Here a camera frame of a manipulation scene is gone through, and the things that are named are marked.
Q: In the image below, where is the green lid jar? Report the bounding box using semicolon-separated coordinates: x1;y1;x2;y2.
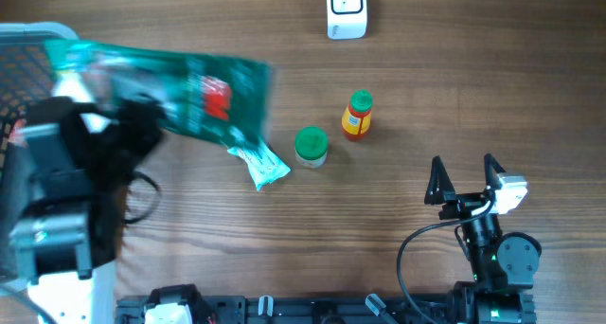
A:
294;126;329;169

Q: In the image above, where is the black right camera cable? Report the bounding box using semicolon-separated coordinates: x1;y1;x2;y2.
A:
396;199;496;324

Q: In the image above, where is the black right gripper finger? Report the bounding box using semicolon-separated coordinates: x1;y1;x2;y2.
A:
484;153;506;189
424;155;456;205

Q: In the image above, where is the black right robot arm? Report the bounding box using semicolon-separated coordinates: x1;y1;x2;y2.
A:
424;153;542;324

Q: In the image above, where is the grey plastic shopping basket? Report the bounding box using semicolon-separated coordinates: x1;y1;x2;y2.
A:
1;22;78;291

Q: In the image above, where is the green 3M gloves package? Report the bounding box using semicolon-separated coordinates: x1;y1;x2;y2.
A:
45;39;273;149

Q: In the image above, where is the black left camera cable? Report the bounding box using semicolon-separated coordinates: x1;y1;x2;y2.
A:
122;170;162;225

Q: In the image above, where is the white barcode scanner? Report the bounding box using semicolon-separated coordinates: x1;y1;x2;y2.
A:
326;0;368;40

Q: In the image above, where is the teal wet wipes pack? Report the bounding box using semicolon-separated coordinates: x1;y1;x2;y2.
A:
227;140;291;191

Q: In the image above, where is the red yellow sauce bottle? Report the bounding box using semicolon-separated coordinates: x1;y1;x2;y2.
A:
341;90;373;141

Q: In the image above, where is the black camera cable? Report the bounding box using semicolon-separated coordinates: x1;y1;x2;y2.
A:
122;170;162;225
396;199;496;324

